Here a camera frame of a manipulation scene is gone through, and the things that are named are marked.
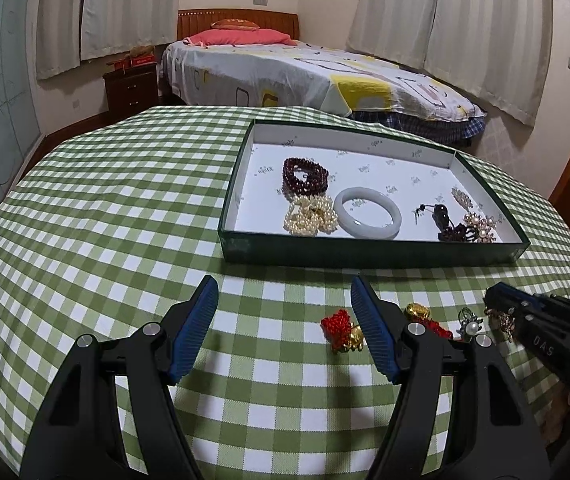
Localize orange embroidered pillow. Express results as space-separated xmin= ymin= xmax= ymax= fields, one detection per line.
xmin=210 ymin=18 xmax=260 ymax=32

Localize red cord gold ingot charm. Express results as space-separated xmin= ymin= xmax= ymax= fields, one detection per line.
xmin=404 ymin=302 xmax=453 ymax=340

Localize pale jade bangle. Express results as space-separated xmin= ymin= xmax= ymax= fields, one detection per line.
xmin=334 ymin=186 xmax=402 ymax=240

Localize dark brown cord bracelet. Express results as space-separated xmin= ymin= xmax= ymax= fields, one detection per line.
xmin=413 ymin=202 xmax=482 ymax=244

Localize left white curtain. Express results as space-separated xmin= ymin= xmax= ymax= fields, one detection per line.
xmin=35 ymin=0 xmax=179 ymax=80

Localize bed with patterned sheet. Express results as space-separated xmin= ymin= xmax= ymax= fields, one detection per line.
xmin=159 ymin=40 xmax=486 ymax=145

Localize dark wooden nightstand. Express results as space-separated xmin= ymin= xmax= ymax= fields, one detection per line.
xmin=102 ymin=64 xmax=160 ymax=122

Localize red boxes on nightstand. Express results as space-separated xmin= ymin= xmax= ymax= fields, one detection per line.
xmin=108 ymin=46 xmax=156 ymax=72

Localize silver pearl brooch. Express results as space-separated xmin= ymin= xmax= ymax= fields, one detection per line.
xmin=458 ymin=307 xmax=484 ymax=341

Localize white curtain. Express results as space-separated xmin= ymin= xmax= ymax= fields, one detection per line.
xmin=346 ymin=0 xmax=553 ymax=127
xmin=35 ymin=0 xmax=179 ymax=80

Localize pink pearl flower brooch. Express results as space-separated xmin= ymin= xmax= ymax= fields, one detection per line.
xmin=463 ymin=212 xmax=497 ymax=244

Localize silver rhinestone brooch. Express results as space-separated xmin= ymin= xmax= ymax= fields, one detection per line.
xmin=451 ymin=186 xmax=474 ymax=212

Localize green white checkered tablecloth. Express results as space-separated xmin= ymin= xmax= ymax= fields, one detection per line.
xmin=0 ymin=105 xmax=570 ymax=480

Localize wooden headboard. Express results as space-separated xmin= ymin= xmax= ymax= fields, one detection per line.
xmin=177 ymin=9 xmax=300 ymax=40

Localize green jewelry box tray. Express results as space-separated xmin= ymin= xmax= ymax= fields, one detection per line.
xmin=218 ymin=119 xmax=530 ymax=269

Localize red knot gold charm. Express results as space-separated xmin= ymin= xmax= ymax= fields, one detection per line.
xmin=320 ymin=309 xmax=364 ymax=353

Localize dark red bead bracelet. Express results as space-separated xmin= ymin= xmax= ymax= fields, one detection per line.
xmin=281 ymin=156 xmax=330 ymax=198

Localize cream pearl bracelet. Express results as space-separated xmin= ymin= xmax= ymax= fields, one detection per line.
xmin=281 ymin=193 xmax=341 ymax=238

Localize right white curtain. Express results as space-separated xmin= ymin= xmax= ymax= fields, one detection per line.
xmin=346 ymin=0 xmax=553 ymax=127

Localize red pillow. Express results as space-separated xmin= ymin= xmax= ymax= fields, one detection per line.
xmin=183 ymin=28 xmax=297 ymax=47

